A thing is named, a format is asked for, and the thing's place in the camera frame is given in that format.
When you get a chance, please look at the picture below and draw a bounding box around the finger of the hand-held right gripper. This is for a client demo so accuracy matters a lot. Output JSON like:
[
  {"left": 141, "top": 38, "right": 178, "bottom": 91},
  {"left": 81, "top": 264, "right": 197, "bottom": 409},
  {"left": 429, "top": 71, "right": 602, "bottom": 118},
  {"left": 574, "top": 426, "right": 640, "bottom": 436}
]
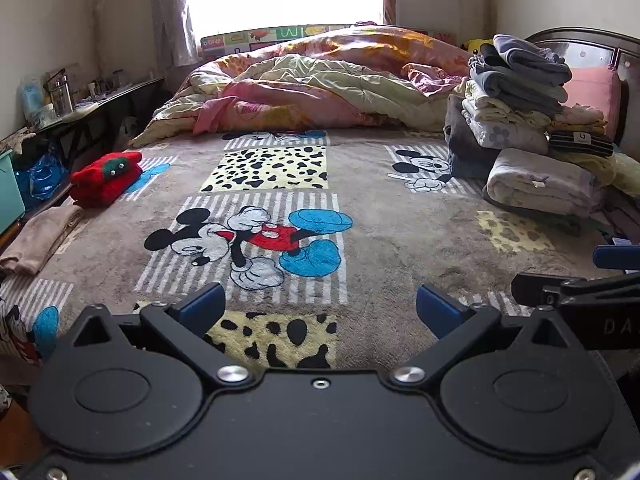
[
  {"left": 511, "top": 271, "right": 640, "bottom": 309},
  {"left": 593, "top": 244, "right": 640, "bottom": 272}
]

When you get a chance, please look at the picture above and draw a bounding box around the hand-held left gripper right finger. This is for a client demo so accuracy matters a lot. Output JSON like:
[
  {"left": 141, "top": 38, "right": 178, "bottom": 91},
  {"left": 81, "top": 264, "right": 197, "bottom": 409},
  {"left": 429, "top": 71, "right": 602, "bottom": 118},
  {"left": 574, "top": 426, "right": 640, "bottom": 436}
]
[{"left": 387, "top": 284, "right": 588, "bottom": 388}]

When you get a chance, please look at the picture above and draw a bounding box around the clear jar with metal clasp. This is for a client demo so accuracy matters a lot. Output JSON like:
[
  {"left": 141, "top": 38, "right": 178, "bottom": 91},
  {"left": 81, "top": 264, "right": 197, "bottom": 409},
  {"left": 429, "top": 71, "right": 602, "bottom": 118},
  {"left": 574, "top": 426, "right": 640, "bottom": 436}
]
[{"left": 47, "top": 69, "right": 77, "bottom": 117}]

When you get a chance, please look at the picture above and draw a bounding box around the patterned grey curtain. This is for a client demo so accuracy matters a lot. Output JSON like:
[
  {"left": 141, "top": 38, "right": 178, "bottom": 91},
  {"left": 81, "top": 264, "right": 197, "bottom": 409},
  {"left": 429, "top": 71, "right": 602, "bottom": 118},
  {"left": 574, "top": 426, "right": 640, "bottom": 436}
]
[{"left": 147, "top": 0, "right": 201, "bottom": 67}]

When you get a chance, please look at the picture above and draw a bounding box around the white plastic bag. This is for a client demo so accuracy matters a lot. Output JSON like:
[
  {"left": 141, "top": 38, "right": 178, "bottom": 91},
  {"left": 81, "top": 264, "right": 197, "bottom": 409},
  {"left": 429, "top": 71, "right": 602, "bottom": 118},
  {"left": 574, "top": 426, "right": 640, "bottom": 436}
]
[{"left": 19, "top": 76, "right": 47, "bottom": 126}]

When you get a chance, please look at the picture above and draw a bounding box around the pink pillow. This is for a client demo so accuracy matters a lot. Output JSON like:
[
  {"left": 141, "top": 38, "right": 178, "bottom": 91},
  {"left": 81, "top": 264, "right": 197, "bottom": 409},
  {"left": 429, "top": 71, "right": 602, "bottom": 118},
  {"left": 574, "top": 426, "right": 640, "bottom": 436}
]
[{"left": 562, "top": 66, "right": 623, "bottom": 136}]

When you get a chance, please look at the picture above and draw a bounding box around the teal storage box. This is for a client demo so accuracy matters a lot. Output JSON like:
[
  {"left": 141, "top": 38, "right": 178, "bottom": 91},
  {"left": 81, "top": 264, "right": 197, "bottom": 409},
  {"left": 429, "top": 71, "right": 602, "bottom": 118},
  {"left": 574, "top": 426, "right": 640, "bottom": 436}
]
[{"left": 0, "top": 149, "right": 27, "bottom": 235}]

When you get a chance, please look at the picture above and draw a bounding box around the colourful printed play mat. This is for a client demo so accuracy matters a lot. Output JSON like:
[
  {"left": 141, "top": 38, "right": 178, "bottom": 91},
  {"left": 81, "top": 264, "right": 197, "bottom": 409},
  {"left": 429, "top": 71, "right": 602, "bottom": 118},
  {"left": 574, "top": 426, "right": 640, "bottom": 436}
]
[{"left": 200, "top": 24, "right": 351, "bottom": 58}]

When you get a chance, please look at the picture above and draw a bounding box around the yellow plush toy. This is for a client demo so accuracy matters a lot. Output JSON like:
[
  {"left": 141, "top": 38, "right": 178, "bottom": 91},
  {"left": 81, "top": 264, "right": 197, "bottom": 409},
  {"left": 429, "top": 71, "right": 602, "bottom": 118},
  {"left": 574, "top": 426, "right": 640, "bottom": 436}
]
[{"left": 461, "top": 37, "right": 496, "bottom": 56}]

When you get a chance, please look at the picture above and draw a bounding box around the dark wooden headboard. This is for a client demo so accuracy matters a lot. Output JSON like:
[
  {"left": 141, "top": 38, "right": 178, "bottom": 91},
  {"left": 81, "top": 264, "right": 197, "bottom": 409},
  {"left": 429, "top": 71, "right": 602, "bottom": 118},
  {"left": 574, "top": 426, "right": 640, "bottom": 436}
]
[{"left": 525, "top": 27, "right": 640, "bottom": 146}]

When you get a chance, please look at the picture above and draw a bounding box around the printed cartoon blanket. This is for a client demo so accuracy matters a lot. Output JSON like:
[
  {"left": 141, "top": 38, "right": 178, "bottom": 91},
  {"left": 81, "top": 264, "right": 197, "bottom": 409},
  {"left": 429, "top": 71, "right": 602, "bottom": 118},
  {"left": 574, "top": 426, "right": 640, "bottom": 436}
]
[{"left": 0, "top": 127, "right": 640, "bottom": 376}]

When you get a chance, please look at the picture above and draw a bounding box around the black side table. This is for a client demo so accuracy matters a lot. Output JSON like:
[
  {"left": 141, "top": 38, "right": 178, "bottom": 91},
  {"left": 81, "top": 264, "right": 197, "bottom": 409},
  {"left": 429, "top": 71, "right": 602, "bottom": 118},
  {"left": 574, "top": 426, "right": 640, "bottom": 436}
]
[{"left": 30, "top": 77, "right": 166, "bottom": 161}]

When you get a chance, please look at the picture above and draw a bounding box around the red folded sweater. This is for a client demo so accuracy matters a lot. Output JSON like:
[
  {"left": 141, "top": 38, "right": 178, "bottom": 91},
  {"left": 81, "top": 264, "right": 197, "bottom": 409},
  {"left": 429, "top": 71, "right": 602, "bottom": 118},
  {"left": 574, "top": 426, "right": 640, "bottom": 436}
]
[{"left": 70, "top": 151, "right": 144, "bottom": 209}]

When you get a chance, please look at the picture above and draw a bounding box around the pile of folded clothes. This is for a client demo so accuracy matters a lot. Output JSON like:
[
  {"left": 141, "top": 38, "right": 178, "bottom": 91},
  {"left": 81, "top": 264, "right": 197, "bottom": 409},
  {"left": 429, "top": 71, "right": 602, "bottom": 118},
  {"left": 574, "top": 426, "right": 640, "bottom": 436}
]
[{"left": 444, "top": 34, "right": 640, "bottom": 236}]

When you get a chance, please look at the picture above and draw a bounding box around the blue plastic bag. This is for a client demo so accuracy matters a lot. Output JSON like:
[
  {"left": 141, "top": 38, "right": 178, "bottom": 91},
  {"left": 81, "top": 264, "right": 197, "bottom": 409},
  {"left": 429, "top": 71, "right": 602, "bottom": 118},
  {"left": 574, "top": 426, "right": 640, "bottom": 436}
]
[{"left": 14, "top": 152, "right": 70, "bottom": 211}]

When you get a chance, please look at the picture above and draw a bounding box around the beige folded cloth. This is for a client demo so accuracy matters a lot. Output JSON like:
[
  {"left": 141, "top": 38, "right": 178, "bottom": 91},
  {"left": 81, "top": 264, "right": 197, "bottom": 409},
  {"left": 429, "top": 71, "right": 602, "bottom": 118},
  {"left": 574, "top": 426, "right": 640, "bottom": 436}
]
[{"left": 0, "top": 205, "right": 85, "bottom": 277}]

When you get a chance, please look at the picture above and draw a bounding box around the pink yellow floral quilt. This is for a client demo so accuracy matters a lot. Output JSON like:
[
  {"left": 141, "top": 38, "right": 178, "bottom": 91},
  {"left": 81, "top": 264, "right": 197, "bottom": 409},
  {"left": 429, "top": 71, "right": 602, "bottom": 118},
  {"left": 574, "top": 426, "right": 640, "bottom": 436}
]
[{"left": 129, "top": 25, "right": 481, "bottom": 148}]

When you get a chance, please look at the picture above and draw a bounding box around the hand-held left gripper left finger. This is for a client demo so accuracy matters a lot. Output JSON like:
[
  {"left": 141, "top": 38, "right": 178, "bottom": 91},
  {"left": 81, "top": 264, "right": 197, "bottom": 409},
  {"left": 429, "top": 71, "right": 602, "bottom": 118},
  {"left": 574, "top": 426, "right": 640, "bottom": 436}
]
[{"left": 55, "top": 282, "right": 253, "bottom": 388}]

